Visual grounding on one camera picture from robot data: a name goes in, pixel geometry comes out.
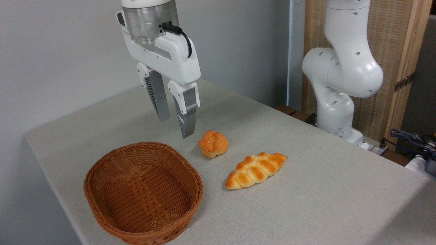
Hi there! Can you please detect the long braided bread loaf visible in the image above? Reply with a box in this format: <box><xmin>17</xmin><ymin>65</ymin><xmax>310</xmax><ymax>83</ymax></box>
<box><xmin>225</xmin><ymin>152</ymin><xmax>287</xmax><ymax>190</ymax></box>

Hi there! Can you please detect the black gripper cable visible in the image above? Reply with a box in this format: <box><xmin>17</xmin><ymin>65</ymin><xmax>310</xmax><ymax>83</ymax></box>
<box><xmin>161</xmin><ymin>22</ymin><xmax>193</xmax><ymax>59</ymax></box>

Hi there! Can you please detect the round knotted bread roll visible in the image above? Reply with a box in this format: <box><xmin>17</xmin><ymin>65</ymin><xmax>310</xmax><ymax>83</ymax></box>
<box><xmin>198</xmin><ymin>130</ymin><xmax>229</xmax><ymax>158</ymax></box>

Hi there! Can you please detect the brown wicker basket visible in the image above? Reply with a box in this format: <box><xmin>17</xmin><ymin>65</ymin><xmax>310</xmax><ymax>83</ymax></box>
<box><xmin>83</xmin><ymin>142</ymin><xmax>204</xmax><ymax>245</ymax></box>

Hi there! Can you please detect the black cable bundle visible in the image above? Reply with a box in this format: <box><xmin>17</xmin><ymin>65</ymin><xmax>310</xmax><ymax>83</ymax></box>
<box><xmin>380</xmin><ymin>128</ymin><xmax>436</xmax><ymax>160</ymax></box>

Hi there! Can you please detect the white vertical wall trim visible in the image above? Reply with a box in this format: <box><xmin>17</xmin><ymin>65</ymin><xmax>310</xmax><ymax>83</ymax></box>
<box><xmin>287</xmin><ymin>0</ymin><xmax>306</xmax><ymax>110</ymax></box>

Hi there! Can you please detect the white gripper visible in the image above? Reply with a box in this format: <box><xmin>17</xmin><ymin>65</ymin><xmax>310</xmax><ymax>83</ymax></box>
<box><xmin>122</xmin><ymin>29</ymin><xmax>202</xmax><ymax>139</ymax></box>

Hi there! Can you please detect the metal screen hinge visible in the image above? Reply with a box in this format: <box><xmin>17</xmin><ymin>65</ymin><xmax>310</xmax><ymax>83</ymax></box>
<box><xmin>394</xmin><ymin>72</ymin><xmax>415</xmax><ymax>93</ymax></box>

